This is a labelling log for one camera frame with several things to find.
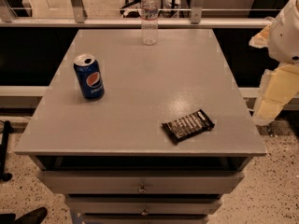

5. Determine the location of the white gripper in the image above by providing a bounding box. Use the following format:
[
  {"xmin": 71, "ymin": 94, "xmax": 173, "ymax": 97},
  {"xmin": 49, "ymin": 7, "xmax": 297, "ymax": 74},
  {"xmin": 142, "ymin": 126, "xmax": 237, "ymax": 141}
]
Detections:
[{"xmin": 249, "ymin": 0, "xmax": 299, "ymax": 120}]

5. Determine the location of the blue pepsi can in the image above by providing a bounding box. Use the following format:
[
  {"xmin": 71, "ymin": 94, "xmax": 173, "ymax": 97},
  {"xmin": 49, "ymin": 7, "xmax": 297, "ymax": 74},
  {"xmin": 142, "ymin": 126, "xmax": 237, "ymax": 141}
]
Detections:
[{"xmin": 74, "ymin": 53, "xmax": 105, "ymax": 100}]

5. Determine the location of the clear plastic water bottle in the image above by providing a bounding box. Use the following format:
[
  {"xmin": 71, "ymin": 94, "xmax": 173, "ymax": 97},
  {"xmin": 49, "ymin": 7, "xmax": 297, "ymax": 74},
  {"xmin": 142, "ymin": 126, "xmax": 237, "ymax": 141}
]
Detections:
[{"xmin": 140, "ymin": 0, "xmax": 159, "ymax": 46}]

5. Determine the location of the black snack bar wrapper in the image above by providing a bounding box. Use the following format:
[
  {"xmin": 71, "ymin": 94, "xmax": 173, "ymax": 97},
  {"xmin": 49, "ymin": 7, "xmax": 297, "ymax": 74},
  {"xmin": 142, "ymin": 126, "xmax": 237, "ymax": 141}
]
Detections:
[{"xmin": 162, "ymin": 109, "xmax": 215, "ymax": 144}]

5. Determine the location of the black office chair base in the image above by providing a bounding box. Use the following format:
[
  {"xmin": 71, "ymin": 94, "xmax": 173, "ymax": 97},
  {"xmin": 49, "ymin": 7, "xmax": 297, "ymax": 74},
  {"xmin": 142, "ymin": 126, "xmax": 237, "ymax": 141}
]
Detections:
[{"xmin": 120, "ymin": 0, "xmax": 148, "ymax": 17}]

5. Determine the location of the grey drawer cabinet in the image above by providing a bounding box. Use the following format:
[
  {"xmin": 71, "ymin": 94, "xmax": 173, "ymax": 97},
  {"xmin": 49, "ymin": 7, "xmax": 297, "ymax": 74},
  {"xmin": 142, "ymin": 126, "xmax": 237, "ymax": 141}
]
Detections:
[{"xmin": 16, "ymin": 29, "xmax": 265, "ymax": 224}]

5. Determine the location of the metal railing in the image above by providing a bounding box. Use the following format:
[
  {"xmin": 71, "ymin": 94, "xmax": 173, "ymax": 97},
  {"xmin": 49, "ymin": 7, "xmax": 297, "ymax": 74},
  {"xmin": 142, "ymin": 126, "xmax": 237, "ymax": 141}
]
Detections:
[{"xmin": 0, "ymin": 0, "xmax": 288, "ymax": 29}]

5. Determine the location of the top grey drawer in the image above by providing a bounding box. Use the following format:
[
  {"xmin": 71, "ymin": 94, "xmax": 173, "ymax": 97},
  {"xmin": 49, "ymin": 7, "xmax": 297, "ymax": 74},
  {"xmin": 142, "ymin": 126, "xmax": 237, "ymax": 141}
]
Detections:
[{"xmin": 38, "ymin": 171, "xmax": 244, "ymax": 194}]

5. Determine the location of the grey drawer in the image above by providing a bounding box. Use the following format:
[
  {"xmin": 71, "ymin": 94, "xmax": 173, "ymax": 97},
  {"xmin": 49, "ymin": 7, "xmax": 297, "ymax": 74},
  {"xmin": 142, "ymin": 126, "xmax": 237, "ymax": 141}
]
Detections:
[
  {"xmin": 66, "ymin": 196, "xmax": 222, "ymax": 216},
  {"xmin": 38, "ymin": 171, "xmax": 244, "ymax": 194}
]

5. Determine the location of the middle grey drawer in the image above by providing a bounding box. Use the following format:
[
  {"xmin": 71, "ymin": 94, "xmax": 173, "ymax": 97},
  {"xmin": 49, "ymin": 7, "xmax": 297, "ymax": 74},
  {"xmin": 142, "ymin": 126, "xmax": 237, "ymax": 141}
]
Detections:
[{"xmin": 66, "ymin": 196, "xmax": 222, "ymax": 216}]

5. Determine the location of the black stand pole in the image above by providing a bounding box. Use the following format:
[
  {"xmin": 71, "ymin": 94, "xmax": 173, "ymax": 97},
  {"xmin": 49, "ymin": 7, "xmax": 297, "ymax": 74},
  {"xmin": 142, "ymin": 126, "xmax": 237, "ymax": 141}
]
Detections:
[{"xmin": 0, "ymin": 120, "xmax": 14, "ymax": 182}]

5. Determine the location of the black shoe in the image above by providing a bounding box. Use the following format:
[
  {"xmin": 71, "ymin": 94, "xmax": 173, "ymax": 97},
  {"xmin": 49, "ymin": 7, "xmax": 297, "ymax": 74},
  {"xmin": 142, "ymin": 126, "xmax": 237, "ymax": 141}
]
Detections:
[{"xmin": 0, "ymin": 207, "xmax": 48, "ymax": 224}]

